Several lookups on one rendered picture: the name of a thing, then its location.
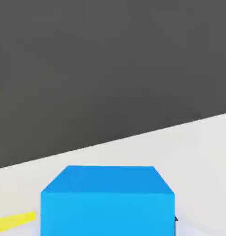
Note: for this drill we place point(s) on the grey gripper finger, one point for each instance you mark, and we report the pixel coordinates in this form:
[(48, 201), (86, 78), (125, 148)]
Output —
[(176, 219)]

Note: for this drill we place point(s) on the small blue cube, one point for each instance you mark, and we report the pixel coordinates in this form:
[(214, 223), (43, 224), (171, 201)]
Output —
[(107, 212)]

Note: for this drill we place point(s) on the large yellow box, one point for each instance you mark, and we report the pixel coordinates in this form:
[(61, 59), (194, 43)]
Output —
[(11, 222)]

